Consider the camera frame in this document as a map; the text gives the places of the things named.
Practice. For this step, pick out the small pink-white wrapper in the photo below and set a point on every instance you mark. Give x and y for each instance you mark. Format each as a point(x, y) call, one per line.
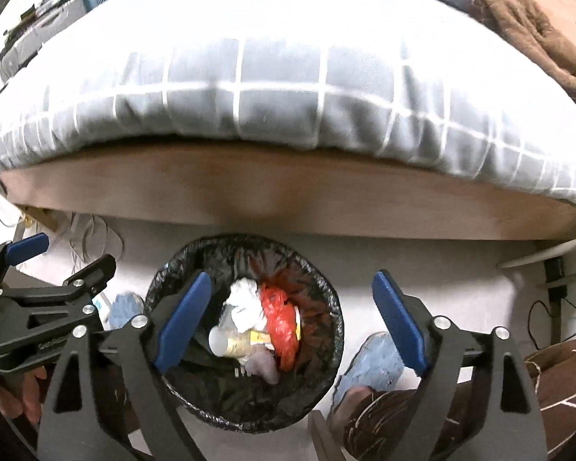
point(261, 363)

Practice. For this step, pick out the white tissue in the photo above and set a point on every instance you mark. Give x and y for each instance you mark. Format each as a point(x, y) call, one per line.
point(242, 310)

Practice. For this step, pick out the brown fleece jacket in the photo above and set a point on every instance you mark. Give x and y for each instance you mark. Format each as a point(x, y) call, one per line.
point(525, 26)

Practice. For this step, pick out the red plastic bag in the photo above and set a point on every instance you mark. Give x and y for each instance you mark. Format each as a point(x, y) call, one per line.
point(281, 324)

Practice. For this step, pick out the grey checked bed sheet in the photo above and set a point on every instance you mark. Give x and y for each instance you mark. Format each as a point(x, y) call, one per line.
point(411, 80)

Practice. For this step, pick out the blue slipper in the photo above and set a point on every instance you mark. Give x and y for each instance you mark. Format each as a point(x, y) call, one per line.
point(376, 365)
point(123, 309)

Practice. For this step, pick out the yellow paper noodle cup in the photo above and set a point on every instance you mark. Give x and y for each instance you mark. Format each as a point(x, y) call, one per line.
point(226, 343)

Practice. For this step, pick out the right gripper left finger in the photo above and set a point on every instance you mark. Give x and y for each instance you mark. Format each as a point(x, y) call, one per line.
point(82, 419)

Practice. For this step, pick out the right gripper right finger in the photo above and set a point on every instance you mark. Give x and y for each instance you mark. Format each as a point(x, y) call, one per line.
point(408, 331)

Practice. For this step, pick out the clutter on suitcases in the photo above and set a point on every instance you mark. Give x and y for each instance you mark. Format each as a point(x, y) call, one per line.
point(30, 16)

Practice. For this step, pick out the grey suitcase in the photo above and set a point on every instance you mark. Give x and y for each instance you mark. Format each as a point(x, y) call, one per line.
point(17, 55)

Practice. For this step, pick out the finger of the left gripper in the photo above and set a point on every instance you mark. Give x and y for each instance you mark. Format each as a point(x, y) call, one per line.
point(26, 248)
point(88, 282)

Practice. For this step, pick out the left hand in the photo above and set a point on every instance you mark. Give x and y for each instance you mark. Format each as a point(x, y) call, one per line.
point(24, 399)

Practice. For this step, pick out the wooden bed frame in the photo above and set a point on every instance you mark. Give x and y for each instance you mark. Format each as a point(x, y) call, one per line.
point(258, 188)

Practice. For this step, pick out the brown patterned rug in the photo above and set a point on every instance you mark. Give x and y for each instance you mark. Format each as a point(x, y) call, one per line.
point(367, 421)

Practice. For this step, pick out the black-lined trash bin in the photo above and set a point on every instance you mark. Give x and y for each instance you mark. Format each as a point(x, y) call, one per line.
point(218, 390)

